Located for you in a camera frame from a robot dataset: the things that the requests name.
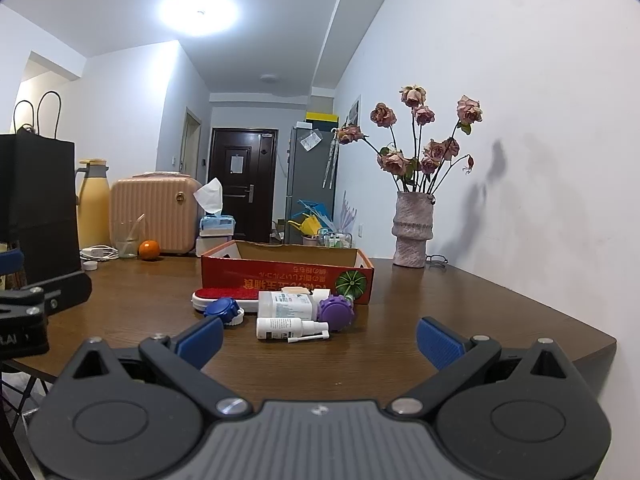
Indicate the yellow box on refrigerator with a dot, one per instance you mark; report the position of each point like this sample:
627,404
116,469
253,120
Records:
320,117

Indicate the white bottle cap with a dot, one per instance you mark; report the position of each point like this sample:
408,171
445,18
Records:
237,319

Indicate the pink ribbed suitcase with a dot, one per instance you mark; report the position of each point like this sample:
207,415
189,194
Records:
166,199

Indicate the white medicine bottle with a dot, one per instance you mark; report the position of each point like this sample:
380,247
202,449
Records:
286,305

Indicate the eyeglasses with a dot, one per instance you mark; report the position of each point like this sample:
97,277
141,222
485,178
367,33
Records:
436,260

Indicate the red white lint brush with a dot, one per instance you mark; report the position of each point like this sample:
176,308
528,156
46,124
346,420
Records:
247,299

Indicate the red cardboard box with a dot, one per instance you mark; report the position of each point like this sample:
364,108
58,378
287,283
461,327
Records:
253,267

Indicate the grey refrigerator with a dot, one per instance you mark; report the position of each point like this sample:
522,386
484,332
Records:
308,154

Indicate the dried pink roses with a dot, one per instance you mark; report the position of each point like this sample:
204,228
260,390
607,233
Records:
426,166

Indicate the black paper bag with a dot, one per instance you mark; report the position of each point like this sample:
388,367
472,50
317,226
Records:
38,200

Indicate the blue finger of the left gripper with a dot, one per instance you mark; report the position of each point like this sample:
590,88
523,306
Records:
11,261

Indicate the yellow watering can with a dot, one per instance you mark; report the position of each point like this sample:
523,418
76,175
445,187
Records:
309,227

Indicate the round ceiling lamp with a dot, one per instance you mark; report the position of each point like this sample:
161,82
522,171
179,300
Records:
198,18

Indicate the blue bottle cap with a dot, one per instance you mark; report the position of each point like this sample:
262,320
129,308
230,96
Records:
223,308

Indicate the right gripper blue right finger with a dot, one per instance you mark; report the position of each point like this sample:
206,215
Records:
447,350

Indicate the purple bottle cap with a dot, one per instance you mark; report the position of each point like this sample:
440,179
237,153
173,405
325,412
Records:
336,311

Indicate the white charger with cable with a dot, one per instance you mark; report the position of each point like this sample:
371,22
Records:
92,256

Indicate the white spray bottle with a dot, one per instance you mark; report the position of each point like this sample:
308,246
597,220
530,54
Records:
291,329

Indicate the wire storage rack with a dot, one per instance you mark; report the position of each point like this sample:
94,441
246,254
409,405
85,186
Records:
334,239

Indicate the clear drinking glass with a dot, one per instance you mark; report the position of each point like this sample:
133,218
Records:
128,236

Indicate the orange fruit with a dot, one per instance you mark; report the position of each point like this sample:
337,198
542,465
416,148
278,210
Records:
149,250

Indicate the pink ceramic vase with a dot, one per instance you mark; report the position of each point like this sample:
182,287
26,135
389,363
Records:
413,228

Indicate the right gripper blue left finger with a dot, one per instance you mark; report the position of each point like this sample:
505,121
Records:
188,351

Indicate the blue tissue pack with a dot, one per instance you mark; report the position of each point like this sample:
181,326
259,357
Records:
213,222

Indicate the dark entrance door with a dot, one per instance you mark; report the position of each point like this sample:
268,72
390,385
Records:
244,162

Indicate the white box under tissues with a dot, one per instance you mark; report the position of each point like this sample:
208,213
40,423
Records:
204,244

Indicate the yellow thermos jug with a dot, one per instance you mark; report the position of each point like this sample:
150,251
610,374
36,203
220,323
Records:
92,203

